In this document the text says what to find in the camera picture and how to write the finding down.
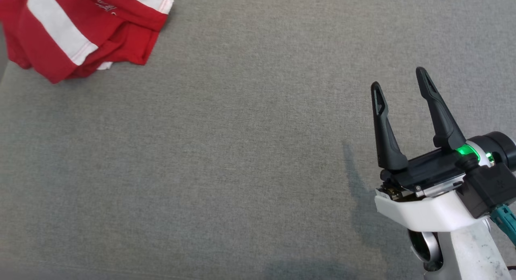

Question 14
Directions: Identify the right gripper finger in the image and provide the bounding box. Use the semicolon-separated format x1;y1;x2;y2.
371;81;408;171
416;67;466;151

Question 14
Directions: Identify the red shorts white stripe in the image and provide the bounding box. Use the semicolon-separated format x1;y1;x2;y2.
0;0;175;84

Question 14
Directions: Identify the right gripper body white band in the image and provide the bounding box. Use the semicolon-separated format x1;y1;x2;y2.
375;149;490;232

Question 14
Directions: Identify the right camera cable teal plug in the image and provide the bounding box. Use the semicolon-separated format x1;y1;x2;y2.
489;203;516;247

